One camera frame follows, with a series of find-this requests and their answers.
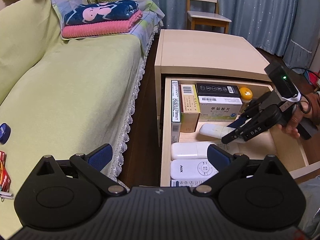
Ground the white remote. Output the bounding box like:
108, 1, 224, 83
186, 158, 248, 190
171, 141, 220, 160
199, 123, 247, 142

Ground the drawer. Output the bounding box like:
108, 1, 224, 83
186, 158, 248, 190
159, 76, 320, 188

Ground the black box in drawer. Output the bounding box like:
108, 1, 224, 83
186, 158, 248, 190
196, 83, 241, 98

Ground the white remote in drawer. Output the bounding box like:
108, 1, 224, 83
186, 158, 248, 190
171, 141, 220, 160

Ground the person right hand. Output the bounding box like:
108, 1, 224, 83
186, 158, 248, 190
277, 91, 320, 139

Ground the yellow round object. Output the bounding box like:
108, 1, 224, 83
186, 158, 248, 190
239, 87, 253, 102

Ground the white medicine box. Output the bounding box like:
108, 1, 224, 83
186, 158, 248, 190
198, 96, 242, 122

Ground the white AUX remote control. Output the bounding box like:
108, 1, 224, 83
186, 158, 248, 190
170, 159, 218, 180

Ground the yellow green medicine box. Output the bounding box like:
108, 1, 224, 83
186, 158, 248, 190
180, 84, 201, 133

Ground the thin white blue box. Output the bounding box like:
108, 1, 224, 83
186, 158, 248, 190
171, 80, 181, 144

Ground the green sofa cover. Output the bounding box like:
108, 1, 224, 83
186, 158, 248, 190
0, 0, 147, 239

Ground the red battery blister card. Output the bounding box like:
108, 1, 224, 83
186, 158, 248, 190
0, 151, 11, 192

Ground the blue round tin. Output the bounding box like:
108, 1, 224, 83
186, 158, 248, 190
0, 123, 11, 145

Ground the beige nightstand cabinet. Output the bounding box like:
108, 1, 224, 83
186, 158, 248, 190
155, 29, 271, 151

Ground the blue starry curtain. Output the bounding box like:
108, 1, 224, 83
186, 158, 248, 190
154, 0, 319, 70

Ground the wooden chair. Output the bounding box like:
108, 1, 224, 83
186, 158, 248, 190
187, 0, 232, 34

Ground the navy pink folded blanket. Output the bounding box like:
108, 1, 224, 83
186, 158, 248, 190
64, 0, 139, 25

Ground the plaid blue sofa throw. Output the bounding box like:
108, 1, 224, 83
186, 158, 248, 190
51, 0, 164, 55

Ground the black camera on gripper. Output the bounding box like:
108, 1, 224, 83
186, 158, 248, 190
264, 62, 301, 103

